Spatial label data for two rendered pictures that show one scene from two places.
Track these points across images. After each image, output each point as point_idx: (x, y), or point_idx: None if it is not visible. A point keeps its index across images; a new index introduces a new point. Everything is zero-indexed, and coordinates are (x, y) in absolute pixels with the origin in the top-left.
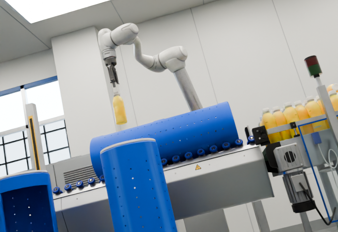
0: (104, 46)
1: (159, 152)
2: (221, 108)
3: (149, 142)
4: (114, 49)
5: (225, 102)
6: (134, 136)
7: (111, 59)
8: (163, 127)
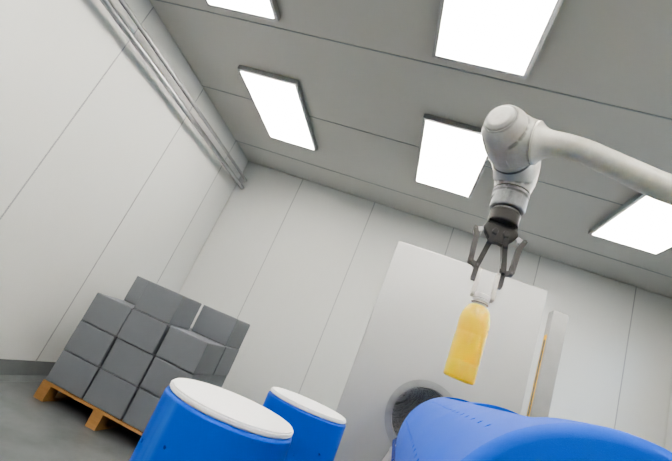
0: (494, 180)
1: (194, 451)
2: (461, 445)
3: (170, 402)
4: (515, 184)
5: (541, 422)
6: (413, 421)
7: (492, 211)
8: (422, 424)
